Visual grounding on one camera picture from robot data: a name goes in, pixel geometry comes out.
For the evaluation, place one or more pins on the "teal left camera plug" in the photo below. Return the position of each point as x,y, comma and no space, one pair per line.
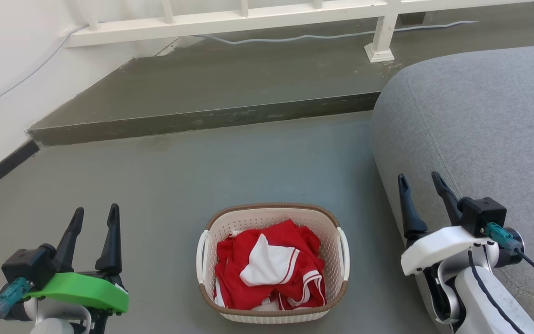
9,294

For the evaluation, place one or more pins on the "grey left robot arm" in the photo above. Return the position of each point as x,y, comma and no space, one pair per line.
58,320

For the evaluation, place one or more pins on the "white railing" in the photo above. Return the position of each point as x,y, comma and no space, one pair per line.
230,19

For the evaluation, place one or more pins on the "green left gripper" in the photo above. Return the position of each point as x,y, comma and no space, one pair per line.
81,290

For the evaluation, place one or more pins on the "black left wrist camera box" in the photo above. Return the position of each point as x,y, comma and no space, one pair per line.
28,266

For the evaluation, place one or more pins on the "black baseboard strip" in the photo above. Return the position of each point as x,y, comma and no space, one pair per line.
0,169

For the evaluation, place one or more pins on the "cream plastic laundry basket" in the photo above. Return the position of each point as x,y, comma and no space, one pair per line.
271,316

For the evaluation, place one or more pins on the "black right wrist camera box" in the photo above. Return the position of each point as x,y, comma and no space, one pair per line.
482,215

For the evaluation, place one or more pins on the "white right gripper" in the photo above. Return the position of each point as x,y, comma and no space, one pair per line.
438,248

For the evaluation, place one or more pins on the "teal camera plug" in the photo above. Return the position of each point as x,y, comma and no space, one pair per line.
501,235
9,294

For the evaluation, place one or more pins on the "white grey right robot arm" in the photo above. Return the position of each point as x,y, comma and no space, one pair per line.
485,306

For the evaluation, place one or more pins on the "teal right camera plug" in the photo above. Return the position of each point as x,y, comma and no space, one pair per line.
501,235

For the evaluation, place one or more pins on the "grey fabric sofa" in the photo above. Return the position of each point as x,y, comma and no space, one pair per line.
480,116

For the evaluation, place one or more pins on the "red and white garment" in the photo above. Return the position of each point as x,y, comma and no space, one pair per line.
244,290

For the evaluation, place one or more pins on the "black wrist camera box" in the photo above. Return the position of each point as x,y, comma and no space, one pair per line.
482,215
28,266

